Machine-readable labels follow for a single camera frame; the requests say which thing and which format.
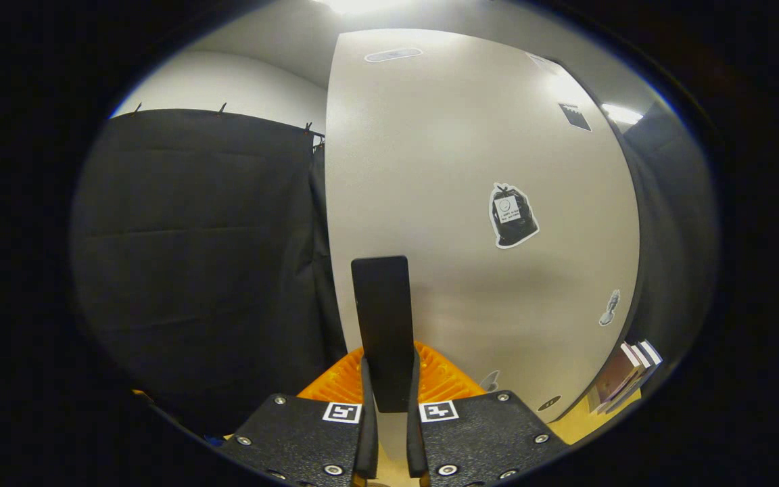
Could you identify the white cabinet door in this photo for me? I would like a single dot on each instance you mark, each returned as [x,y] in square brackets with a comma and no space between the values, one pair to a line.
[443,169]

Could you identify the ceiling light panel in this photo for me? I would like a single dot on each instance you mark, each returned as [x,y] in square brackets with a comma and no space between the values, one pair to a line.
[623,113]

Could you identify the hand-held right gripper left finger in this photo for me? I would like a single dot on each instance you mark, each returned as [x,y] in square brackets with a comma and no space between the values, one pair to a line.
[367,439]

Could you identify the black backdrop cloth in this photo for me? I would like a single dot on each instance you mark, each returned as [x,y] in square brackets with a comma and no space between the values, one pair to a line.
[193,270]

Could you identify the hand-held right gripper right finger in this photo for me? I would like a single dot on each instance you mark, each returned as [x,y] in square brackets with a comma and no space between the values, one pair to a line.
[416,439]

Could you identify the large twin ceiling light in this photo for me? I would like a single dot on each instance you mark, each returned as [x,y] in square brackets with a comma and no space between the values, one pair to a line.
[362,5]

